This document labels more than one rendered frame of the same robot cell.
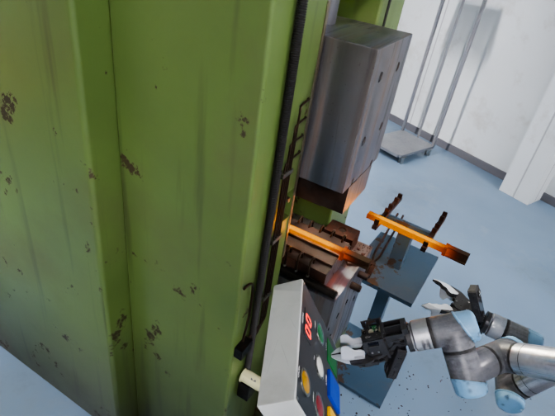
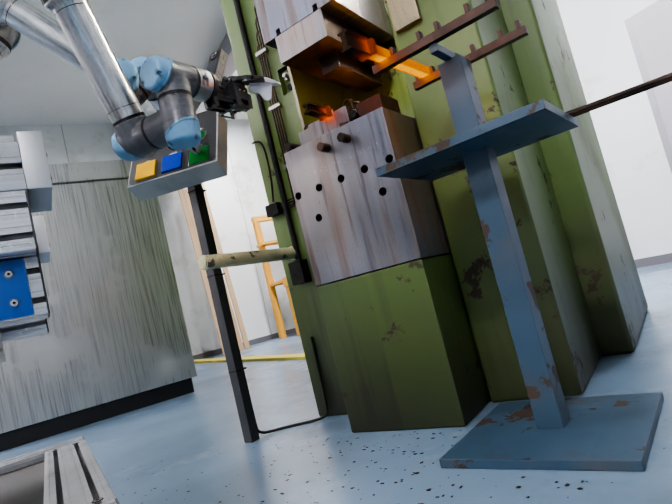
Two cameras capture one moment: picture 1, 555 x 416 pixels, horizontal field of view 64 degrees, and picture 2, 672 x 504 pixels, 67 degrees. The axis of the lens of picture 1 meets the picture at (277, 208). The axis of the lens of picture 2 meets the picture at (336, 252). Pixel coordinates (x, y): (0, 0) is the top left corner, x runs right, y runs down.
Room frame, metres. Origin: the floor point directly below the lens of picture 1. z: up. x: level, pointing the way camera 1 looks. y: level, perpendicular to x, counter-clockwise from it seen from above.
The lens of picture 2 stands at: (1.40, -1.81, 0.42)
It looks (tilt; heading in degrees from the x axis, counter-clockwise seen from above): 5 degrees up; 99
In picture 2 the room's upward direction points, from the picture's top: 14 degrees counter-clockwise
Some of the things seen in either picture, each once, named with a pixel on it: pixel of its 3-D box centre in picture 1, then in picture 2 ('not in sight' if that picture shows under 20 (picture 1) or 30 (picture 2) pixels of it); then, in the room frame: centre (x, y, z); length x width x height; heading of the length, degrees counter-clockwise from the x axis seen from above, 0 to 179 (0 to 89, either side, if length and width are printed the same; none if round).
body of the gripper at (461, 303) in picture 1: (467, 315); (224, 94); (1.04, -0.65, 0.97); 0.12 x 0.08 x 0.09; 65
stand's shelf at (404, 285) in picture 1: (394, 265); (477, 147); (1.60, -0.57, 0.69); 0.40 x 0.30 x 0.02; 152
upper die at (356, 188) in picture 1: (299, 165); (336, 53); (1.30, -0.05, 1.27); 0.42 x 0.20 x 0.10; 65
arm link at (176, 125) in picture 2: not in sight; (174, 123); (0.96, -0.79, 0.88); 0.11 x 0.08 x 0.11; 163
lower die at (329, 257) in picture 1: (285, 240); (357, 136); (1.30, -0.05, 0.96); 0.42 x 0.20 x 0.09; 65
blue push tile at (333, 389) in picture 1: (331, 391); (172, 163); (0.67, -0.20, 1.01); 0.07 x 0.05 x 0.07; 0
